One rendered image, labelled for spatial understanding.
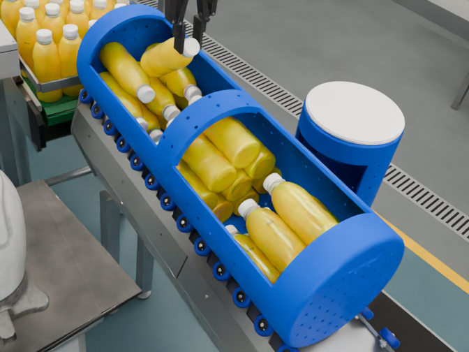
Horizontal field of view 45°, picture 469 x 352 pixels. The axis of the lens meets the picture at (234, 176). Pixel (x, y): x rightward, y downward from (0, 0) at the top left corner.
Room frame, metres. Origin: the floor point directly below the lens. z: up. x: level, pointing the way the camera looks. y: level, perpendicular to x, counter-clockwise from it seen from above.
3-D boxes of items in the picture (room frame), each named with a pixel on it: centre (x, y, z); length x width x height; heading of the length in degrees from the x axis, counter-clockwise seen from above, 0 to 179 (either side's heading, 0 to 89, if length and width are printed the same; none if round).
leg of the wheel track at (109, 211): (1.22, 0.37, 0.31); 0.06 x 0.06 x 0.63; 42
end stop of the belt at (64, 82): (1.37, 0.42, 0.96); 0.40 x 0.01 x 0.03; 132
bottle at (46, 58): (1.29, 0.57, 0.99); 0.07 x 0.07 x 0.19
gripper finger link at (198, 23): (1.11, 0.14, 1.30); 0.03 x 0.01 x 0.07; 42
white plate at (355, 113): (1.32, -0.29, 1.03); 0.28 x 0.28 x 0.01
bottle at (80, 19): (1.48, 0.54, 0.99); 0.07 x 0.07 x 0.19
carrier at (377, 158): (1.32, -0.29, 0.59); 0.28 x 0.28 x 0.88
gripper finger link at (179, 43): (1.08, 0.17, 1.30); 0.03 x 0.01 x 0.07; 42
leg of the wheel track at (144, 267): (1.31, 0.27, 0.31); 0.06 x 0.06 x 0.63; 42
